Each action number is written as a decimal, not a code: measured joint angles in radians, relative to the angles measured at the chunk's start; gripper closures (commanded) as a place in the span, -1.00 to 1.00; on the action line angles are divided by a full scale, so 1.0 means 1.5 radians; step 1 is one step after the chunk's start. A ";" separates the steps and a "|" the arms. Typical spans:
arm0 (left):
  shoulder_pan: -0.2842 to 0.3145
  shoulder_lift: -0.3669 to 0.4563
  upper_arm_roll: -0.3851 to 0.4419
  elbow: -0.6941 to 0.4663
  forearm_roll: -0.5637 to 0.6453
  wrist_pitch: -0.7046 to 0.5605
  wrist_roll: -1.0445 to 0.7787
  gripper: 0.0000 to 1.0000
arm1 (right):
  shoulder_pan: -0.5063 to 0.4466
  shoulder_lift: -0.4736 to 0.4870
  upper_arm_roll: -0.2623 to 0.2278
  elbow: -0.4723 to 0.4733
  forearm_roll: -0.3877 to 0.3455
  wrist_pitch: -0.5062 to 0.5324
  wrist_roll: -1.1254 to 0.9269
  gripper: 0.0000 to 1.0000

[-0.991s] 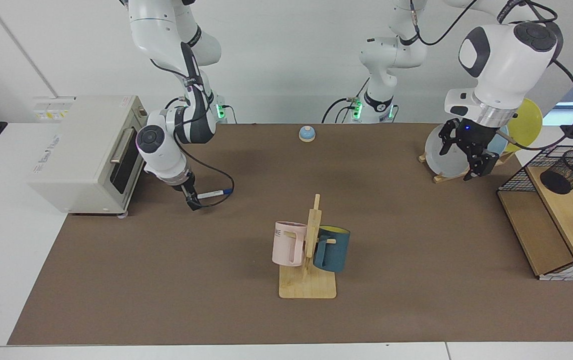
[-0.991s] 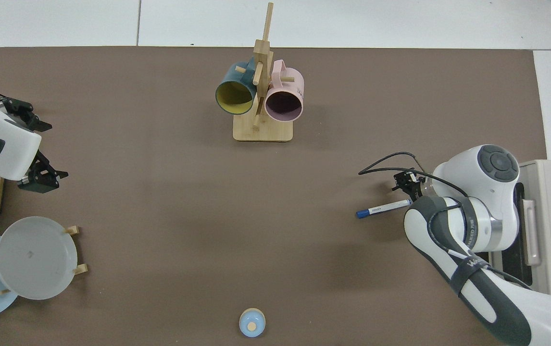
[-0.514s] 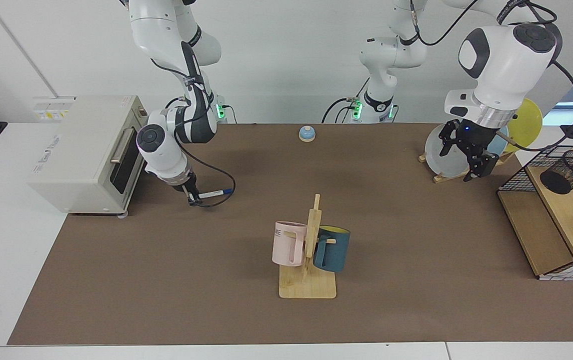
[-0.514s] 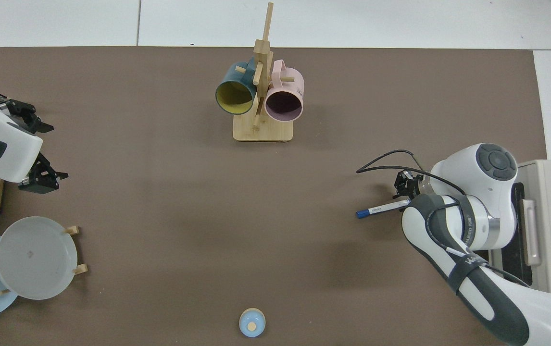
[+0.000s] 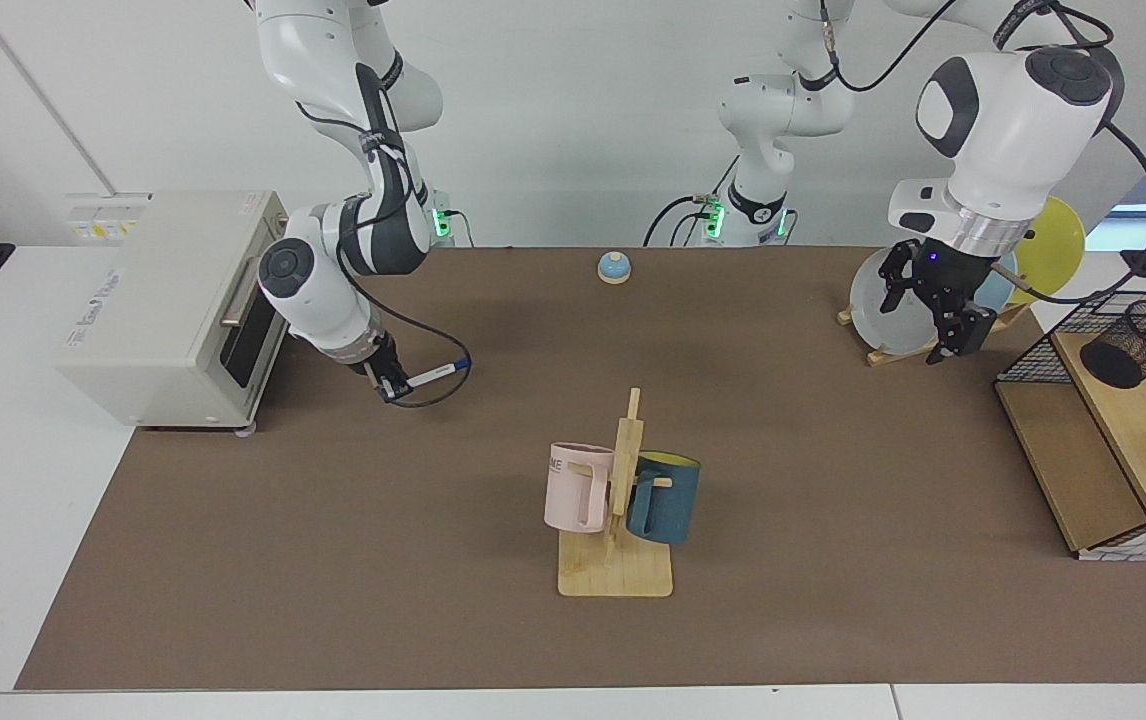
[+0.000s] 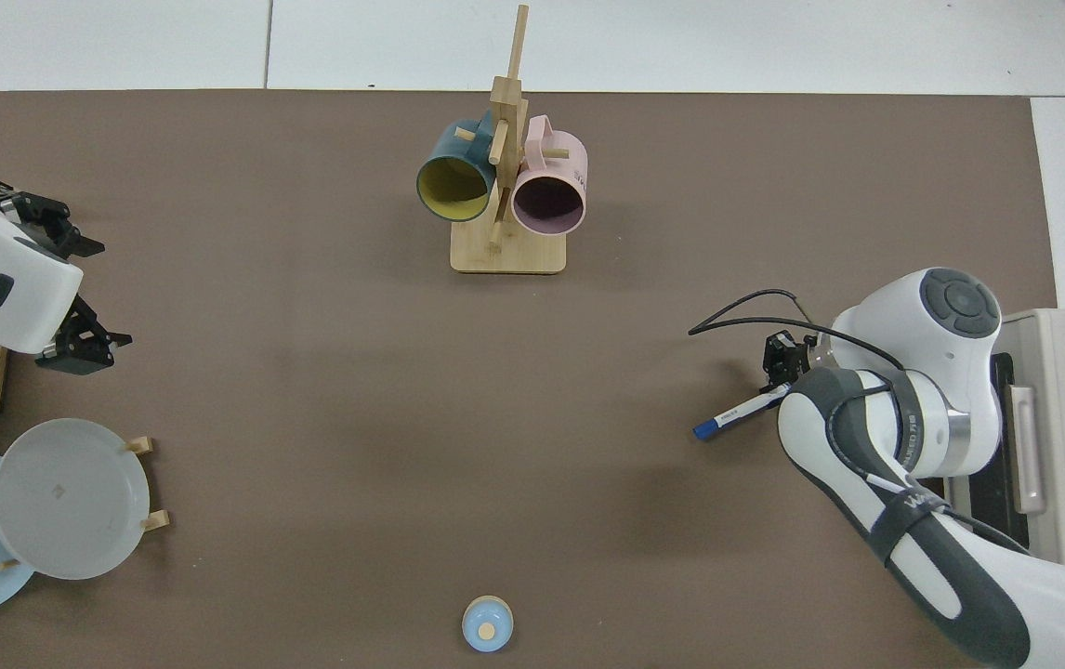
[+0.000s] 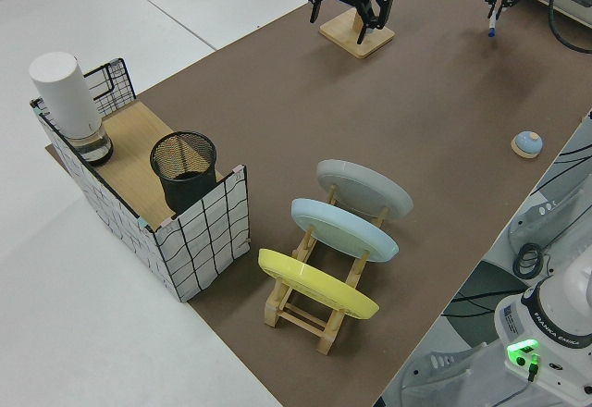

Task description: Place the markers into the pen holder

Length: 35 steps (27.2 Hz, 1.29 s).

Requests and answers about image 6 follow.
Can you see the white marker with blue cap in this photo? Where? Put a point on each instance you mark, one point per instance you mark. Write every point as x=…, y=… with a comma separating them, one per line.
x=732, y=416

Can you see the wooden plate rack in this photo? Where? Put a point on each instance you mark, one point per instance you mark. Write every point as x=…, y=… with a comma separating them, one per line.
x=142, y=445

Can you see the grey plate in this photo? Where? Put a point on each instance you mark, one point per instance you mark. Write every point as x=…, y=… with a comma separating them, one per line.
x=68, y=502

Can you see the brown table cloth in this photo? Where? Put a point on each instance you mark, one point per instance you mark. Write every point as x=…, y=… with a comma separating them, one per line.
x=309, y=418

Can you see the wooden cup stand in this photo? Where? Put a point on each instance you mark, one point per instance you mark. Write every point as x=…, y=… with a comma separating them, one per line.
x=506, y=251

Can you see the pink mug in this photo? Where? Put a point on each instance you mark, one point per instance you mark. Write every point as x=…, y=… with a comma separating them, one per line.
x=556, y=163

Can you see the dark teal mug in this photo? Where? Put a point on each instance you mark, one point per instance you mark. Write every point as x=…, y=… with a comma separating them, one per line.
x=458, y=153

